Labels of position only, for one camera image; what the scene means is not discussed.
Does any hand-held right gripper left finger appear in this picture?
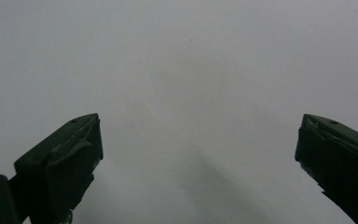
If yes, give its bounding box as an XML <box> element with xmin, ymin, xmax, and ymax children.
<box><xmin>13</xmin><ymin>112</ymin><xmax>104</xmax><ymax>224</ymax></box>

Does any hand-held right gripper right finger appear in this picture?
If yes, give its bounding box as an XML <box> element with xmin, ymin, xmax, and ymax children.
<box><xmin>294</xmin><ymin>113</ymin><xmax>358</xmax><ymax>224</ymax></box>

